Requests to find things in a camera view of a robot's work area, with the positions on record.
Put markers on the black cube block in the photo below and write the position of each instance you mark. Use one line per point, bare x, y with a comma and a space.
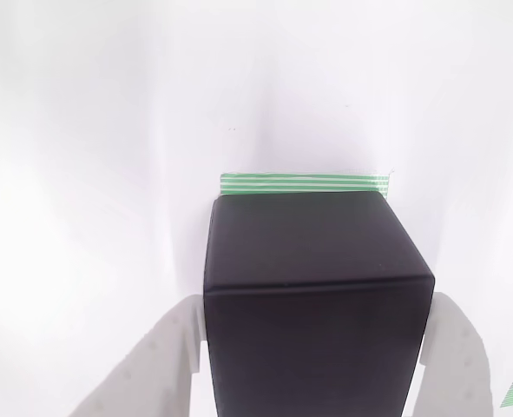
317, 304

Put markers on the green striped tape square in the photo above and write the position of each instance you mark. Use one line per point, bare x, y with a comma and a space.
304, 184

